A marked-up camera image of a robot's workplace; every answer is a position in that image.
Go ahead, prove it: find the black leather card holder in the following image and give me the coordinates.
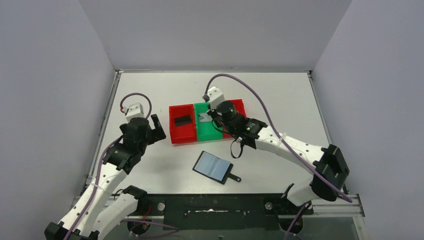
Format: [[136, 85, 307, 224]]
[[192, 151, 242, 185]]

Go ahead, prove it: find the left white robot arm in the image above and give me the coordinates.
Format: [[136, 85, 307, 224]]
[[44, 114, 166, 240]]

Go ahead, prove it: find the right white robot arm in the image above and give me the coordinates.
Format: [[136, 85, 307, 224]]
[[206, 100, 353, 214]]

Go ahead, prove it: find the silver card with magnetic stripe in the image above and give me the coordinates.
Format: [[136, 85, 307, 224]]
[[198, 112, 213, 123]]

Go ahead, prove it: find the black card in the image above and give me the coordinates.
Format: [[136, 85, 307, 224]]
[[174, 115, 193, 127]]

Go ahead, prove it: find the right red plastic bin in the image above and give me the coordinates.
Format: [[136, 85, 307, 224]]
[[219, 99, 247, 139]]

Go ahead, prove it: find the red plastic bin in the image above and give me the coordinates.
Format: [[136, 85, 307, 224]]
[[219, 99, 247, 139], [169, 104, 198, 145]]

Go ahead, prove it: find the green plastic bin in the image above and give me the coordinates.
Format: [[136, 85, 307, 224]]
[[193, 102, 224, 142]]

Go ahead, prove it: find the left red plastic bin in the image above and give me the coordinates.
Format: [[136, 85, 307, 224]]
[[169, 104, 198, 145]]

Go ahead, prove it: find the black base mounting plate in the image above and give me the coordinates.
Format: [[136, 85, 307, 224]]
[[129, 193, 301, 231]]

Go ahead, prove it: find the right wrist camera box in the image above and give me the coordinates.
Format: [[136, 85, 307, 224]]
[[202, 86, 226, 111]]

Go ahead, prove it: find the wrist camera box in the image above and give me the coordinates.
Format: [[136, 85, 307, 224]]
[[125, 102, 145, 123], [202, 86, 226, 111]]

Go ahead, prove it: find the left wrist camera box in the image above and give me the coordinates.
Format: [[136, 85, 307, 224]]
[[125, 102, 145, 123]]

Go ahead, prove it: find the aluminium table edge rail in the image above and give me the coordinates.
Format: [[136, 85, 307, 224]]
[[84, 69, 123, 188]]

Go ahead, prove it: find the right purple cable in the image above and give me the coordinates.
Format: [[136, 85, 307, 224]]
[[202, 73, 354, 204]]

